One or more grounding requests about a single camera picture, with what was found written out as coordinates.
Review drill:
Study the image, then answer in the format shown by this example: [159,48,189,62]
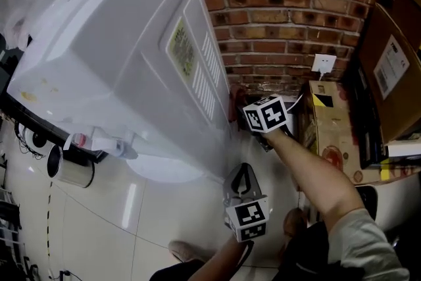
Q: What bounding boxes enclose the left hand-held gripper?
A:
[223,163,270,243]

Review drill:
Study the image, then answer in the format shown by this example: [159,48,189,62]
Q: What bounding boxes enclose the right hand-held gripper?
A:
[242,93,290,153]

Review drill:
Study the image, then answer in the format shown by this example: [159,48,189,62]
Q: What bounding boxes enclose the brown cloth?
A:
[228,85,249,124]

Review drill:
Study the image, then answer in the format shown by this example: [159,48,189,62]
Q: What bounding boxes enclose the white water dispenser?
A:
[6,0,235,184]

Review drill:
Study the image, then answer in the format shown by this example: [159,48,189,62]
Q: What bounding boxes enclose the person's right forearm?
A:
[264,128,365,233]

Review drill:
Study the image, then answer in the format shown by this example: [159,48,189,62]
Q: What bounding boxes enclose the person's left forearm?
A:
[186,235,254,281]

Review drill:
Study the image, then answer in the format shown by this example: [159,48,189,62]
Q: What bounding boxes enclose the person's right shoe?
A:
[283,207,309,240]

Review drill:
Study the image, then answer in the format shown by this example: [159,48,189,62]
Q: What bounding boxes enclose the person's shoe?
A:
[283,207,309,240]
[168,240,218,263]

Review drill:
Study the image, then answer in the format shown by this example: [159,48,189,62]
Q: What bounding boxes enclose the printed cardboard box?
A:
[301,80,421,185]

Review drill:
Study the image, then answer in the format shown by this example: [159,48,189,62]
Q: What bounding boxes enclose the person's left shoe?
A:
[168,240,218,263]

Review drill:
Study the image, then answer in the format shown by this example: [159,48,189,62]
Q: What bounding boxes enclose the person's black shorts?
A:
[149,220,332,281]

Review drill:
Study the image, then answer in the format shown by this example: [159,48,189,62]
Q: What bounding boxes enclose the flat black box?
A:
[348,65,389,170]

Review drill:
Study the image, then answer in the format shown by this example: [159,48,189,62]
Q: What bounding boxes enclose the white square waste bin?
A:
[357,186,379,221]

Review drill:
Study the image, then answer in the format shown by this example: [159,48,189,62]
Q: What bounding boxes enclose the cardboard box with white label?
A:
[357,3,421,145]

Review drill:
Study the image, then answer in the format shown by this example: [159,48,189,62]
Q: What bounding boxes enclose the person's beige shirt sleeve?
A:
[327,209,411,281]

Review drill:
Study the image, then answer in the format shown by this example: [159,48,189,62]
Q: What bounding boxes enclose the black box with white lid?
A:
[384,131,421,159]

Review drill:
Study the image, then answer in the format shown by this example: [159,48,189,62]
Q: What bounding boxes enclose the steel trash can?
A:
[46,144,96,189]

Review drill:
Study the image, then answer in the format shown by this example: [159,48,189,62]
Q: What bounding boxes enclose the yellow and black striped tape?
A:
[45,180,54,257]

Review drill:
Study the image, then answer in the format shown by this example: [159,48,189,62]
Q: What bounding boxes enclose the white round device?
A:
[18,123,53,155]

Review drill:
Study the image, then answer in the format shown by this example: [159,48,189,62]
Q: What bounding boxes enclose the black framed glass panel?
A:
[0,32,109,165]

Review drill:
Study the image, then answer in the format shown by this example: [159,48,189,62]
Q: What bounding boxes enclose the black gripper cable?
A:
[235,240,255,274]
[281,123,297,141]

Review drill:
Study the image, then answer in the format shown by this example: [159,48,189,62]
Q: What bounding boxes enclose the white power cord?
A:
[285,70,326,113]

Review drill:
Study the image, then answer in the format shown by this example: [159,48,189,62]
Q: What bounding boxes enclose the white wall socket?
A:
[310,54,338,74]

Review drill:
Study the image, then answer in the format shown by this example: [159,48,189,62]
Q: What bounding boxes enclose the black floor cable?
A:
[59,269,83,281]

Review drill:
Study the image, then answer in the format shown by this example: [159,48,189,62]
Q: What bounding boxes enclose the white wire rack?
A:
[0,187,29,281]

